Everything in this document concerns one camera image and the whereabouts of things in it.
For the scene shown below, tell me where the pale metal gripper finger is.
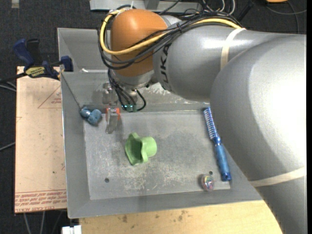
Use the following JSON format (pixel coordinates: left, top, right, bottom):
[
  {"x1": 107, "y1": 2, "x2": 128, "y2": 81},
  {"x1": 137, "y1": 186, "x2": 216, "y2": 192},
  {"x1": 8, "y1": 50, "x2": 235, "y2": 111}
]
[
  {"x1": 105, "y1": 107, "x2": 120, "y2": 135},
  {"x1": 102, "y1": 81, "x2": 116, "y2": 106}
]

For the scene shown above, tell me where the blue toy animal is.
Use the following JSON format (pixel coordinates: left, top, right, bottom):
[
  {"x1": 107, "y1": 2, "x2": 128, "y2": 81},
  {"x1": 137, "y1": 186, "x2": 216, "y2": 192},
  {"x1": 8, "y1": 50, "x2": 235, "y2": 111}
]
[{"x1": 79, "y1": 107, "x2": 103, "y2": 127}]

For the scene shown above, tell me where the green plastic cup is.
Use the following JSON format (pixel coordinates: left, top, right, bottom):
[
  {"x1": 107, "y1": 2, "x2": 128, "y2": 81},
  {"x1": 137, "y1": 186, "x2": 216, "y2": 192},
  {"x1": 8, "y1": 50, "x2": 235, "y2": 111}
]
[{"x1": 124, "y1": 132, "x2": 158, "y2": 166}]

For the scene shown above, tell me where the grey metal bin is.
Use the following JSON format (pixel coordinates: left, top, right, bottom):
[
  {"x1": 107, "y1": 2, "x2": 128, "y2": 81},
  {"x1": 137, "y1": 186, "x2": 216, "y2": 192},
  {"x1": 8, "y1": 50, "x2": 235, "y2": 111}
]
[{"x1": 57, "y1": 27, "x2": 264, "y2": 219}]

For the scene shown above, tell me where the brown cardboard board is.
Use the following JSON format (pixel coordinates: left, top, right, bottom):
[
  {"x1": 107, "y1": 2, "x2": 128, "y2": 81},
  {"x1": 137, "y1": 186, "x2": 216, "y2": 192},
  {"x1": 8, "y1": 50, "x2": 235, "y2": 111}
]
[{"x1": 14, "y1": 65, "x2": 68, "y2": 215}]

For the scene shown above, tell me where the blue hairbrush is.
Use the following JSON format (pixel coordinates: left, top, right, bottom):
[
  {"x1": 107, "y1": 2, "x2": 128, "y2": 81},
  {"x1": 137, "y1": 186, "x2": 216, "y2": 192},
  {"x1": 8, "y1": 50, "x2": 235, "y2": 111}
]
[{"x1": 202, "y1": 107, "x2": 233, "y2": 182}]

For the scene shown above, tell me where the clear glitter ball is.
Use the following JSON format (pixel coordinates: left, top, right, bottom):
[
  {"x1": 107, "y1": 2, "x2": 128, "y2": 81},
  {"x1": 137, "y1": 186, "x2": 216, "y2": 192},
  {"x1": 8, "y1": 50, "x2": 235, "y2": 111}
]
[{"x1": 198, "y1": 174, "x2": 215, "y2": 193}]

